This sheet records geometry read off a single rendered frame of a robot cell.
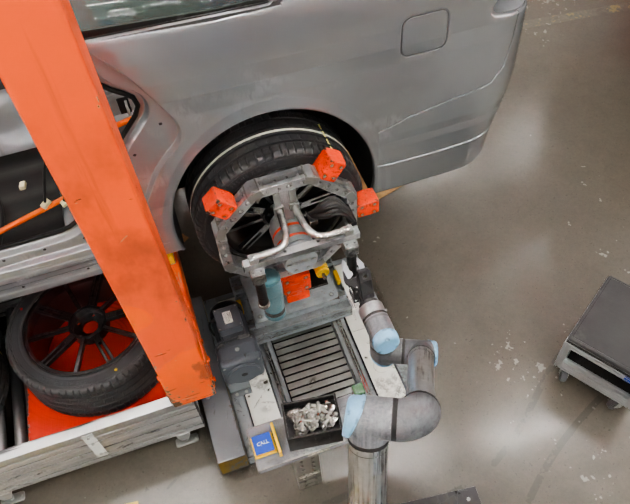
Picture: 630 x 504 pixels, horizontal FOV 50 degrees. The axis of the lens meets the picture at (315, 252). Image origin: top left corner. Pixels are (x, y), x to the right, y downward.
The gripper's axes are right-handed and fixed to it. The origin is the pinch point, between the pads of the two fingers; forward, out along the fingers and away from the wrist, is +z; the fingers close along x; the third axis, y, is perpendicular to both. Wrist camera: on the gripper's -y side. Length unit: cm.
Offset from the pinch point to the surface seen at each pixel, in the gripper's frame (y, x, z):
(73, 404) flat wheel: 42, -115, 3
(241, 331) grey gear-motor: 46, -44, 13
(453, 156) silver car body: -1, 57, 33
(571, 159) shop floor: 83, 161, 78
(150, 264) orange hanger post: -54, -64, -19
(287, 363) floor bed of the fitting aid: 77, -28, 8
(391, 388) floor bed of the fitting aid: 75, 11, -20
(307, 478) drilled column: 72, -36, -46
